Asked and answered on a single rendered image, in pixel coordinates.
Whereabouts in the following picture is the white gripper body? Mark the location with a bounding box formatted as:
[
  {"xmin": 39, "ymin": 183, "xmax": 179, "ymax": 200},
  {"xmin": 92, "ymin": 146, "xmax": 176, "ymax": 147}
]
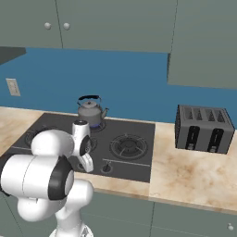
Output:
[{"xmin": 80, "ymin": 153, "xmax": 94, "ymax": 173}]

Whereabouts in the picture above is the black hob knob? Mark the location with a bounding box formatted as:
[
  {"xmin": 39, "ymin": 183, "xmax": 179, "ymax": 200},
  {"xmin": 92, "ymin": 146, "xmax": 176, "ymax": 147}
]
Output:
[{"xmin": 101, "ymin": 163, "xmax": 113, "ymax": 174}]

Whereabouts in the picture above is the black gas hob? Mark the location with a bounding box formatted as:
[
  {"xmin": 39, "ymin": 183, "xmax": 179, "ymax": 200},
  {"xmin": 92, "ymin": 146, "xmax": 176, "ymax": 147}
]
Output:
[{"xmin": 6, "ymin": 112, "xmax": 156, "ymax": 184}]

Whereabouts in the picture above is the grey-green lower cupboard door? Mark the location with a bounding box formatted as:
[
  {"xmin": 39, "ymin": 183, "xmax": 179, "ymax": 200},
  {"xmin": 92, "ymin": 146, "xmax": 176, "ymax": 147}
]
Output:
[
  {"xmin": 150, "ymin": 201, "xmax": 237, "ymax": 237},
  {"xmin": 78, "ymin": 190, "xmax": 156, "ymax": 237},
  {"xmin": 0, "ymin": 192, "xmax": 59, "ymax": 237}
]

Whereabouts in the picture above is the grey-green cupboard door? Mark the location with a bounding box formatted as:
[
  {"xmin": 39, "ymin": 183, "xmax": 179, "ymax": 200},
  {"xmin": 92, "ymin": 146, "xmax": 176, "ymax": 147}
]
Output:
[
  {"xmin": 55, "ymin": 0, "xmax": 179, "ymax": 55},
  {"xmin": 78, "ymin": 190, "xmax": 156, "ymax": 237},
  {"xmin": 0, "ymin": 0, "xmax": 64, "ymax": 50},
  {"xmin": 150, "ymin": 201, "xmax": 237, "ymax": 237},
  {"xmin": 0, "ymin": 192, "xmax": 59, "ymax": 237}
]

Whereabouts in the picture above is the dark grey four-slot toaster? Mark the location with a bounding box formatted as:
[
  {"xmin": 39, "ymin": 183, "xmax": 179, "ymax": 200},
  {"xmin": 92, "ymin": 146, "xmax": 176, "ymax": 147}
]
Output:
[{"xmin": 174, "ymin": 104, "xmax": 236, "ymax": 156}]

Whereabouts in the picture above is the dark grey range hood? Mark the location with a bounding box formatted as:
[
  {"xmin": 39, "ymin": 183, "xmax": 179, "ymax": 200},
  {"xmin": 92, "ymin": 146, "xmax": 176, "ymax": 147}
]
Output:
[{"xmin": 0, "ymin": 46, "xmax": 28, "ymax": 67}]

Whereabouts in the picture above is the grey-green upper cupboard door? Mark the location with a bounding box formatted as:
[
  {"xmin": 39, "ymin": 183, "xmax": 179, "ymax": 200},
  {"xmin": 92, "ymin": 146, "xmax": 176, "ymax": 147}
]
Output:
[
  {"xmin": 55, "ymin": 0, "xmax": 179, "ymax": 55},
  {"xmin": 0, "ymin": 0, "xmax": 64, "ymax": 50}
]

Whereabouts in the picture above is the tall grey-green cupboard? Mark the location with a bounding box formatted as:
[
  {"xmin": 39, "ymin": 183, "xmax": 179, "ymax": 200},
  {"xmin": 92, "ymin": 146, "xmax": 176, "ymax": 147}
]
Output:
[{"xmin": 167, "ymin": 0, "xmax": 237, "ymax": 91}]

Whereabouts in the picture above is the grey kettle with black handle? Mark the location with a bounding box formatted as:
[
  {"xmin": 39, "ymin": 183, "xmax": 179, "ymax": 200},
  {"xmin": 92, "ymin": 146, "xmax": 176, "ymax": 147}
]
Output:
[{"xmin": 76, "ymin": 94, "xmax": 110, "ymax": 129}]

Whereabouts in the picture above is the beige wall socket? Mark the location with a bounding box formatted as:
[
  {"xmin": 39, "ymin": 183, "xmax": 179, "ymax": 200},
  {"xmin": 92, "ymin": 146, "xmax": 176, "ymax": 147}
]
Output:
[{"xmin": 5, "ymin": 77, "xmax": 22, "ymax": 97}]

